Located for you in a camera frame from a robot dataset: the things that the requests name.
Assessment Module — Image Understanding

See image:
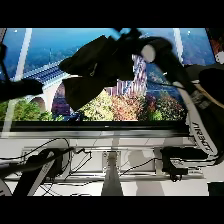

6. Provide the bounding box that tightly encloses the dark green garment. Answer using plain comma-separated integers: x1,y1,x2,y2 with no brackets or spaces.
58,34,136,112

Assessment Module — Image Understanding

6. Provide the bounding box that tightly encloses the black cable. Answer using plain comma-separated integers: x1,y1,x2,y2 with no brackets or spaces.
119,157,158,178
65,147,94,178
0,137,72,162

